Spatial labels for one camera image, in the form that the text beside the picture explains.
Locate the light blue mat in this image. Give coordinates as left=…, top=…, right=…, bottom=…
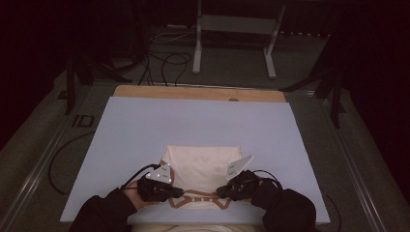
left=60, top=96, right=332, bottom=225

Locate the black floor cables bundle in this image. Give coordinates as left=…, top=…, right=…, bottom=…
left=138, top=27, right=193, bottom=87

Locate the person's left hand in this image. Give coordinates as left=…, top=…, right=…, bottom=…
left=124, top=182, right=156, bottom=212

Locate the black rectangular floor bracket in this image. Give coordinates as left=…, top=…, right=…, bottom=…
left=72, top=114, right=96, bottom=129

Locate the person's beige clothing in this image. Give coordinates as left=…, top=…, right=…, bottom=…
left=131, top=224, right=259, bottom=232

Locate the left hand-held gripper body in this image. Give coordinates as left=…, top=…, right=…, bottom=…
left=136, top=162, right=177, bottom=203

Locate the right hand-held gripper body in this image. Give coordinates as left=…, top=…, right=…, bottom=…
left=222, top=155, right=261, bottom=201

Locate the black floor cable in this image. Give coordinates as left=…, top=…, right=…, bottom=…
left=47, top=130, right=96, bottom=196
left=322, top=191, right=342, bottom=232

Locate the right hand-held gripper cable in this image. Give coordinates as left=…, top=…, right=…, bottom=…
left=250, top=169, right=284, bottom=191

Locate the white metal stand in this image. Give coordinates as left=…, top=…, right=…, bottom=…
left=191, top=0, right=288, bottom=80

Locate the black metal stand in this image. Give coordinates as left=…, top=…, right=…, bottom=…
left=278, top=32, right=346, bottom=130
left=57, top=54, right=133, bottom=116

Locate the cream baby bodysuit brown trim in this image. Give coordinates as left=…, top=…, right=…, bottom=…
left=160, top=144, right=244, bottom=211

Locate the metal frame rail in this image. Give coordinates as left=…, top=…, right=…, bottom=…
left=0, top=81, right=107, bottom=232
left=313, top=91, right=388, bottom=232

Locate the hand-held gripper cable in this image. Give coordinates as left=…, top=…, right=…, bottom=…
left=250, top=169, right=284, bottom=191
left=120, top=163, right=162, bottom=191

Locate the left hand-held gripper cable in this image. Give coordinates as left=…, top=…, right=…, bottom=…
left=120, top=163, right=162, bottom=191

